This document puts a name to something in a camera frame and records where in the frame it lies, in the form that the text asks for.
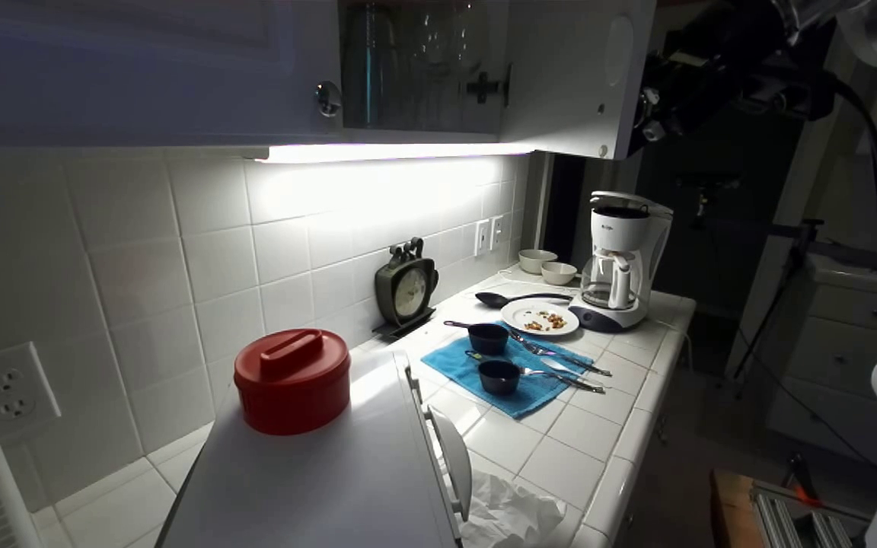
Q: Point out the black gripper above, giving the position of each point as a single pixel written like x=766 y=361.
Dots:
x=723 y=64

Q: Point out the black cabinet hinge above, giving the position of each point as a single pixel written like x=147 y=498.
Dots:
x=484 y=86

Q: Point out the under-cabinet light strip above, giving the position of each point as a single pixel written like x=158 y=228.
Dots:
x=398 y=154

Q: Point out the silver cabinet knob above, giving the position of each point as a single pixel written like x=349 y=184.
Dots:
x=326 y=99

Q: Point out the wide white cabinet door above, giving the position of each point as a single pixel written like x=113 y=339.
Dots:
x=136 y=62

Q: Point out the white drip coffee maker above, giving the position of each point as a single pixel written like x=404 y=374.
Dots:
x=621 y=259

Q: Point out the small white bowl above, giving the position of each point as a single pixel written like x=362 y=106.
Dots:
x=558 y=273
x=538 y=259

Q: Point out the black tripod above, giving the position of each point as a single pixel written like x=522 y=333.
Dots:
x=798 y=247

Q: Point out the brown food crumbs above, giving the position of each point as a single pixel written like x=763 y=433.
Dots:
x=546 y=321

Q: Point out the black ladle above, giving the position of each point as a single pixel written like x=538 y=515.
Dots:
x=494 y=300

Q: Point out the white round plate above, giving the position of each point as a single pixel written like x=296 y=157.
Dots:
x=517 y=324

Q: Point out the large silver fork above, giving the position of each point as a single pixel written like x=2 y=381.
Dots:
x=563 y=358
x=563 y=381

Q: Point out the dark kitchen scale with dial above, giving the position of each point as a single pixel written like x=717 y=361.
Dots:
x=405 y=289

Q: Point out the white drawer unit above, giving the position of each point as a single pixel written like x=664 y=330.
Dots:
x=845 y=346

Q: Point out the blue terry towel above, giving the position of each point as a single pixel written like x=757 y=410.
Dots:
x=459 y=367

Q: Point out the wooden plank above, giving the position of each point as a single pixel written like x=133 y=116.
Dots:
x=736 y=511

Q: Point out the crumpled white paper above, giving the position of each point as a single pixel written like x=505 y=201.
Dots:
x=514 y=511

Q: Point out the red jug lid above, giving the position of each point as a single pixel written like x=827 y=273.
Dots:
x=291 y=381

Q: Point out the white plastic jug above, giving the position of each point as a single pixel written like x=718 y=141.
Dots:
x=335 y=489

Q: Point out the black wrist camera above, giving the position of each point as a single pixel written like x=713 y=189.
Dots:
x=792 y=86

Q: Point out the small white wall outlet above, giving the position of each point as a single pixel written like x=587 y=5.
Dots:
x=483 y=235
x=497 y=228

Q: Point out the white wall cabinet frame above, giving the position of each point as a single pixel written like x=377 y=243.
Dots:
x=410 y=135

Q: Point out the grey metal rail frame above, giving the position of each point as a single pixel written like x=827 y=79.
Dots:
x=806 y=519

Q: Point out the large white wall outlet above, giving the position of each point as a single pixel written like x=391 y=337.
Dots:
x=7 y=395

